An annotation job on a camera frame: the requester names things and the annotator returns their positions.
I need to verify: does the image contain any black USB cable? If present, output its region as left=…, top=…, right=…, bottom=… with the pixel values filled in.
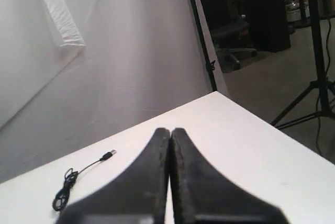
left=53, top=150, right=117, bottom=213

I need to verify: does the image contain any black tripod light stand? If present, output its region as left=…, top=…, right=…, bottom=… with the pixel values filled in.
left=271, top=0, right=335, bottom=156

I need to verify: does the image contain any grey backdrop cloth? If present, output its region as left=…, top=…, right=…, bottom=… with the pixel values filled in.
left=0, top=0, right=228, bottom=184

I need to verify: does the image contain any black backdrop stand pole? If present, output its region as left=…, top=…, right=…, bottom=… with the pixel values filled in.
left=190, top=0, right=217, bottom=92

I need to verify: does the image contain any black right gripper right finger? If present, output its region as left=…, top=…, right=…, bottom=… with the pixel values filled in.
left=170, top=128, right=288, bottom=223

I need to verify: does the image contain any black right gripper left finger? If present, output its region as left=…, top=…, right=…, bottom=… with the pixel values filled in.
left=57, top=128, right=170, bottom=223

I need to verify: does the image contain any black office chair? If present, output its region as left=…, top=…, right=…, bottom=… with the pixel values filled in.
left=200, top=0, right=257, bottom=70

